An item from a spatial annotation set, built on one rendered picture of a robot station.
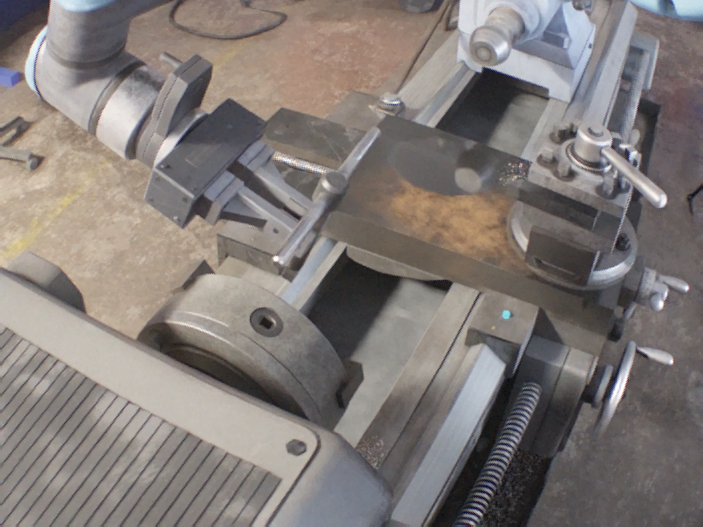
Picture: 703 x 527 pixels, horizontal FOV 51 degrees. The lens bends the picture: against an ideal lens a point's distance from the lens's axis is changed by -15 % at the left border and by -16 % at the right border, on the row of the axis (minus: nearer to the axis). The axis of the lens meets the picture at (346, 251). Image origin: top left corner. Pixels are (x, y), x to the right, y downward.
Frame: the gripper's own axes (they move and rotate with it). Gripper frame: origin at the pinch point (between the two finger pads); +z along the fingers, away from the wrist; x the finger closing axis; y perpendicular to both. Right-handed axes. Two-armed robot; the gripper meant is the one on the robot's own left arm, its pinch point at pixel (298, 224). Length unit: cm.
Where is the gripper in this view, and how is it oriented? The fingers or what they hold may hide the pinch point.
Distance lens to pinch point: 79.1
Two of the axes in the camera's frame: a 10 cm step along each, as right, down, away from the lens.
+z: 8.2, 5.7, -0.2
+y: -3.7, 5.6, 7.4
